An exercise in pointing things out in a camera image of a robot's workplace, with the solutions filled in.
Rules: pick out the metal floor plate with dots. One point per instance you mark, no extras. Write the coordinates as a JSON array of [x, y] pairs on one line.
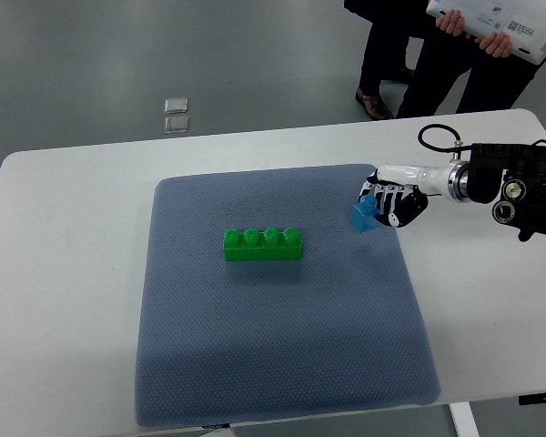
[[176, 124], [175, 105]]

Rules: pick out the blue toy block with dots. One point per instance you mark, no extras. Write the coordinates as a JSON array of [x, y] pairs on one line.
[[363, 216]]

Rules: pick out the green four-stud toy block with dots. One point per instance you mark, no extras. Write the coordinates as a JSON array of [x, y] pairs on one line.
[[269, 244]]

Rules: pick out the person in dark trousers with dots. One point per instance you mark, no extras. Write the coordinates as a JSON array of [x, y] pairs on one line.
[[393, 24]]

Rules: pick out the white table leg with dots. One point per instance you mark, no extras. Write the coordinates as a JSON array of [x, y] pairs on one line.
[[463, 419]]

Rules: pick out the lower metal floor plate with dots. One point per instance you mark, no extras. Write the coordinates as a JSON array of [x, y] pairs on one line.
[[176, 124]]

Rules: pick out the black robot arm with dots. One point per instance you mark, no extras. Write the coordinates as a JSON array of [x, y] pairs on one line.
[[512, 178]]

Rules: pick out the upper metal floor plate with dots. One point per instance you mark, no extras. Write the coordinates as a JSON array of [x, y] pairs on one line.
[[175, 105]]

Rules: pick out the blue-grey textured mat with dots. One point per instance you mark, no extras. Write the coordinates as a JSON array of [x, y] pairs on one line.
[[338, 330]]

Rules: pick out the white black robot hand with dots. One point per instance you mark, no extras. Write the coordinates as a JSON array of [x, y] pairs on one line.
[[400, 194]]

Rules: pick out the black table control panel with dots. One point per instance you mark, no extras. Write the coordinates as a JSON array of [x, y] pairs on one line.
[[532, 399]]

